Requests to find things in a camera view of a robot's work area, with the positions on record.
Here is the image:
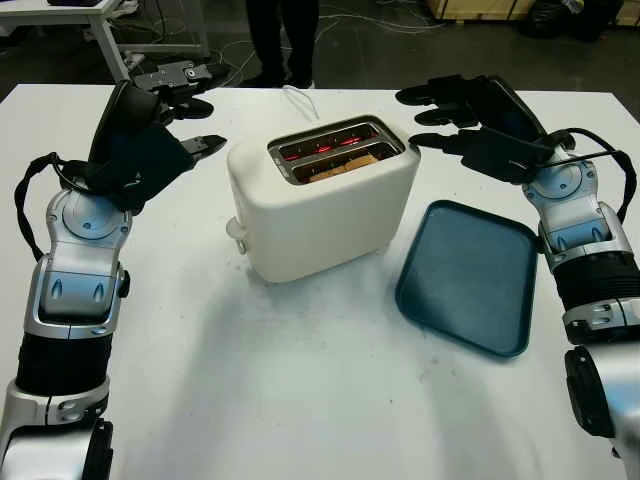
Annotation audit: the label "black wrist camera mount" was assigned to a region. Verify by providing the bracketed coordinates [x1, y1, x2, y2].
[84, 122, 197, 215]
[446, 127, 551, 185]

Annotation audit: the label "black garbage bag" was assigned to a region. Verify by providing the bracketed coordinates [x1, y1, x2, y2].
[517, 0, 625, 42]

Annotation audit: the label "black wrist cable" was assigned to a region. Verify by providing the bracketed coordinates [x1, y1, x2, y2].
[12, 153, 69, 259]
[542, 128, 640, 226]

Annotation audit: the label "toasted bread slice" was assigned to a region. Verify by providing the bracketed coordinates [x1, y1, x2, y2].
[305, 153, 377, 182]

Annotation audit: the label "dark blue plastic tray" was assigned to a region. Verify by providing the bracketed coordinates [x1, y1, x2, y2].
[394, 199, 541, 359]

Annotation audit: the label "white floor cables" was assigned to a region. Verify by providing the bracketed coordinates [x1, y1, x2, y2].
[207, 9, 444, 89]

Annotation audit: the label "white two-slot toaster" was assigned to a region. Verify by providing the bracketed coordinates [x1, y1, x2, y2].
[224, 114, 421, 286]

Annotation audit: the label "white toaster power cord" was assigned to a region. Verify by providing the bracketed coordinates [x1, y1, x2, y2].
[281, 83, 320, 124]

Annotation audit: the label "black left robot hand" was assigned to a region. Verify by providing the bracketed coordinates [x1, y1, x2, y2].
[88, 59, 230, 167]

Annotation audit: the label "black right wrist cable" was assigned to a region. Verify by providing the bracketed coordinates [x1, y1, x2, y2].
[542, 128, 640, 226]

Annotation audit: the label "wooden crate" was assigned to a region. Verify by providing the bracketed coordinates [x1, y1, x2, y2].
[615, 0, 640, 27]
[424, 0, 532, 25]

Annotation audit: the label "person in black trousers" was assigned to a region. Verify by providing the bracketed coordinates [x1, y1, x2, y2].
[244, 0, 321, 90]

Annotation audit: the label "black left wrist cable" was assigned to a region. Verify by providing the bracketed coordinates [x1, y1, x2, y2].
[12, 153, 69, 259]

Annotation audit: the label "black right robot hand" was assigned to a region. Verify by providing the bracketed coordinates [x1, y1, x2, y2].
[395, 73, 550, 152]

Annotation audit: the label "white metal-frame desk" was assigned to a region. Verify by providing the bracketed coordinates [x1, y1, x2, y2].
[0, 0, 209, 84]

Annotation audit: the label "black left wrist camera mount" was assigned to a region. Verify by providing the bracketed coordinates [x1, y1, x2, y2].
[84, 122, 197, 215]

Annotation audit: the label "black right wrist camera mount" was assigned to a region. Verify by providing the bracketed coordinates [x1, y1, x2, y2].
[446, 127, 551, 185]

